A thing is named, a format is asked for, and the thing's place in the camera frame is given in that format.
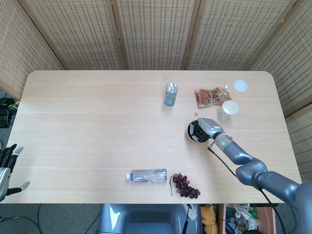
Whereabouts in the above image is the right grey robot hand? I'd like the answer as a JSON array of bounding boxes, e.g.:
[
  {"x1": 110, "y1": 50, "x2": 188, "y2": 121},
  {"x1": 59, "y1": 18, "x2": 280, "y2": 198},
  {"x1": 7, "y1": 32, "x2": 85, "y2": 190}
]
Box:
[{"x1": 189, "y1": 117, "x2": 224, "y2": 143}]

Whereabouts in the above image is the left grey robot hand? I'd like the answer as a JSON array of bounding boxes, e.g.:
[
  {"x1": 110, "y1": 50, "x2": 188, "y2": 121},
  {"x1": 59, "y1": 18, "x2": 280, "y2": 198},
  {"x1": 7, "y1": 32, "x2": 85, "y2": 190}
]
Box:
[{"x1": 0, "y1": 143, "x2": 31, "y2": 202}]

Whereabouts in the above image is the white bowl with dark liquid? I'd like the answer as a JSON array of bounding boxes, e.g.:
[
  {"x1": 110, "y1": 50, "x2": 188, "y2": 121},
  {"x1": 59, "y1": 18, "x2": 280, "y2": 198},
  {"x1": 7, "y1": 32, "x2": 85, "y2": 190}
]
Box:
[{"x1": 186, "y1": 118, "x2": 213, "y2": 144}]

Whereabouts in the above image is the white printed paper cup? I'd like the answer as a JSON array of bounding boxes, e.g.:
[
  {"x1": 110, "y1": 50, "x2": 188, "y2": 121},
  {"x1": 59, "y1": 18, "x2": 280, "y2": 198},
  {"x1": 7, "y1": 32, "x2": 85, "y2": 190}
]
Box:
[{"x1": 218, "y1": 100, "x2": 238, "y2": 120}]

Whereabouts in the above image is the orange spouted snack pouch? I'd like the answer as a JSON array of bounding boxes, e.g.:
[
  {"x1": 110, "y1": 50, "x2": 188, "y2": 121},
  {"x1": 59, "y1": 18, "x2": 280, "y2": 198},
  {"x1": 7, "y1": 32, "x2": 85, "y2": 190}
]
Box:
[{"x1": 194, "y1": 85, "x2": 233, "y2": 108}]

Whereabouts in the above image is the light blue drink can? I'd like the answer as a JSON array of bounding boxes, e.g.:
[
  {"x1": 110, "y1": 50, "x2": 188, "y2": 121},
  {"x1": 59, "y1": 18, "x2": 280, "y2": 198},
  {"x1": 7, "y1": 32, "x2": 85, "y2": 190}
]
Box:
[{"x1": 164, "y1": 82, "x2": 178, "y2": 107}]

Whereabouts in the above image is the white round plastic lid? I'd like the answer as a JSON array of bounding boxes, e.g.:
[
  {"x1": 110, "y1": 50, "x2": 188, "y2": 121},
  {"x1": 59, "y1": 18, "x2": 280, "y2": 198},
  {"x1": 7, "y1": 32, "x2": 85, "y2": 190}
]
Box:
[{"x1": 233, "y1": 79, "x2": 249, "y2": 92}]

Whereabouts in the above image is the bunch of red grapes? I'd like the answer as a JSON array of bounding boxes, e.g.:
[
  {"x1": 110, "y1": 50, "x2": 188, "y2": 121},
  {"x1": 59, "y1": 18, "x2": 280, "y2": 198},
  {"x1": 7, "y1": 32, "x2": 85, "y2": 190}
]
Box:
[{"x1": 169, "y1": 172, "x2": 202, "y2": 198}]

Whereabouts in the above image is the clear plastic water bottle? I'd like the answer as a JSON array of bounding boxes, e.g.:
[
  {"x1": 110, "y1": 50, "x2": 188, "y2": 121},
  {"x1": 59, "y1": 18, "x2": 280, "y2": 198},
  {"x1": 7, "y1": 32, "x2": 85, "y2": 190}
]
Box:
[{"x1": 125, "y1": 168, "x2": 168, "y2": 183}]

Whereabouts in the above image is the yellow plush toy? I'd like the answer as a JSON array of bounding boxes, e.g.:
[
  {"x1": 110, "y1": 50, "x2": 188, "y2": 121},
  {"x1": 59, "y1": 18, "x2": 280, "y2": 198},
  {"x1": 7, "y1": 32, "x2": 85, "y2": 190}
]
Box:
[{"x1": 201, "y1": 204, "x2": 219, "y2": 234}]

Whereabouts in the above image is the brown box with clutter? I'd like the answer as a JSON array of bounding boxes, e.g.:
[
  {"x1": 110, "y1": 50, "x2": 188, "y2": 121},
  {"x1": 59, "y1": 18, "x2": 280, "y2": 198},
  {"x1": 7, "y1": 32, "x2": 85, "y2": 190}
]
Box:
[{"x1": 218, "y1": 203, "x2": 277, "y2": 234}]

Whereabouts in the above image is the woven rattan folding screen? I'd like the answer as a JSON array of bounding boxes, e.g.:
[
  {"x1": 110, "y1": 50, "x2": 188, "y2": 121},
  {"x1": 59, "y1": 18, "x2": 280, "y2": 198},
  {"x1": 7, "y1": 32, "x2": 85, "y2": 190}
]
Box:
[{"x1": 0, "y1": 0, "x2": 312, "y2": 183}]

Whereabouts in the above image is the grey robot torso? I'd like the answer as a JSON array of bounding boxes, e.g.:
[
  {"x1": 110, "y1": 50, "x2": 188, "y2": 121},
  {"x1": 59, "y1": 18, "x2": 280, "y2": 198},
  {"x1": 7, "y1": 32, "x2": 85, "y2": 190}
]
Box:
[{"x1": 98, "y1": 203, "x2": 203, "y2": 234}]

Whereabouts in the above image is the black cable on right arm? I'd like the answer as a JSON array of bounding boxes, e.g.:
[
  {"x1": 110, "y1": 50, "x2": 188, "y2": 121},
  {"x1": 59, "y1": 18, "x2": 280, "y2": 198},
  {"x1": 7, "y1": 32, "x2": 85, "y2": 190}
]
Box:
[{"x1": 207, "y1": 143, "x2": 279, "y2": 208}]

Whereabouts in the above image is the black floor cable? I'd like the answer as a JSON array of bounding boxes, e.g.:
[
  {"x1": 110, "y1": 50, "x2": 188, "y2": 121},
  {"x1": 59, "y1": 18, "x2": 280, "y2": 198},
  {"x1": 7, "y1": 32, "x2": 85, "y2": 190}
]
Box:
[{"x1": 0, "y1": 211, "x2": 41, "y2": 234}]

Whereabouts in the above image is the black equipment with cables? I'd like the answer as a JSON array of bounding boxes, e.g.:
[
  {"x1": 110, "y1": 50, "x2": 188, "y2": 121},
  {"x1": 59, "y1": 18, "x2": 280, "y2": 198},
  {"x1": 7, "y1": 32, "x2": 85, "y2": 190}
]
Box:
[{"x1": 0, "y1": 97, "x2": 20, "y2": 128}]

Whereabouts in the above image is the white perforated bracket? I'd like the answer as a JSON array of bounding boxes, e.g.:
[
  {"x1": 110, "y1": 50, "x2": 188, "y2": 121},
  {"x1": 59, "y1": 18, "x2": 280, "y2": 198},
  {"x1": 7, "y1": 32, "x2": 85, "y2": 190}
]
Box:
[{"x1": 187, "y1": 204, "x2": 197, "y2": 221}]

